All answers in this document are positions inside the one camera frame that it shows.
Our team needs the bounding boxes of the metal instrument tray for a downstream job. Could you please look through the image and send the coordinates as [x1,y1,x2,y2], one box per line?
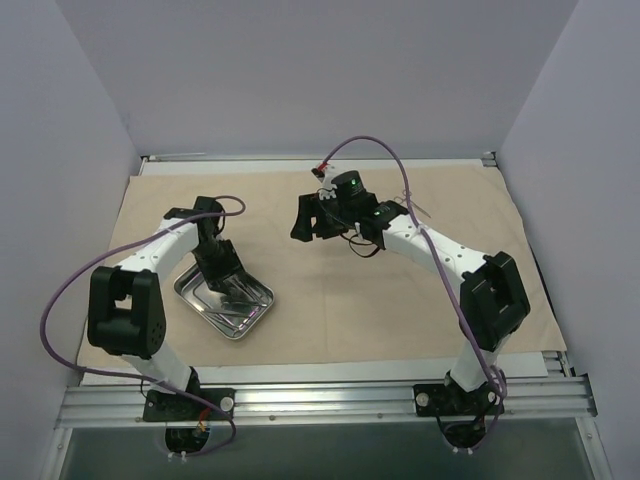
[173,264,275,341]

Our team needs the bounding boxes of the beige cloth wrap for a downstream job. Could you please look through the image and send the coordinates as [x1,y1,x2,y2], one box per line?
[111,166,566,367]

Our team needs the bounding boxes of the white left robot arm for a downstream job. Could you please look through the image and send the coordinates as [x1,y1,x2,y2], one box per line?
[87,195,249,419]

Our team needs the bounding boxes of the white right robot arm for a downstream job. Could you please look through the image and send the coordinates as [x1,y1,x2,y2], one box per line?
[290,190,531,413]

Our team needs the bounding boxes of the steel surgical scissors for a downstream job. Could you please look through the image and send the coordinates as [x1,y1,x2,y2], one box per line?
[240,299,271,326]

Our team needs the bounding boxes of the steel tweezers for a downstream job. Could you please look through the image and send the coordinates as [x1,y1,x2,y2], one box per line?
[203,308,248,320]

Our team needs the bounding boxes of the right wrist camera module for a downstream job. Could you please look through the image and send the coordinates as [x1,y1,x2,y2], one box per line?
[332,170,373,210]

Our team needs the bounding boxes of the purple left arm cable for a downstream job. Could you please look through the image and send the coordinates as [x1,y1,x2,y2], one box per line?
[39,196,247,456]

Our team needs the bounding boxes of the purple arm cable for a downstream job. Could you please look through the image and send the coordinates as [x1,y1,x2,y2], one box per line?
[39,196,247,456]
[322,134,509,446]

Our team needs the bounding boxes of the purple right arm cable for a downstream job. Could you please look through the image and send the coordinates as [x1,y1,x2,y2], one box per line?
[322,134,509,446]

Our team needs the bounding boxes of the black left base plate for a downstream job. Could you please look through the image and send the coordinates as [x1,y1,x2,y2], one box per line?
[142,388,236,423]

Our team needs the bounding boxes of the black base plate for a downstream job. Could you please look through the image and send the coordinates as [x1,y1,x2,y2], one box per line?
[412,383,504,418]
[142,388,236,423]

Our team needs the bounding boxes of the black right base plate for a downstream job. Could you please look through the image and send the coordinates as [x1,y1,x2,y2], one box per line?
[412,383,504,418]

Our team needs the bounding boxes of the aluminium mounting rail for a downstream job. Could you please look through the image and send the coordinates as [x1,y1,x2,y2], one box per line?
[56,377,597,428]

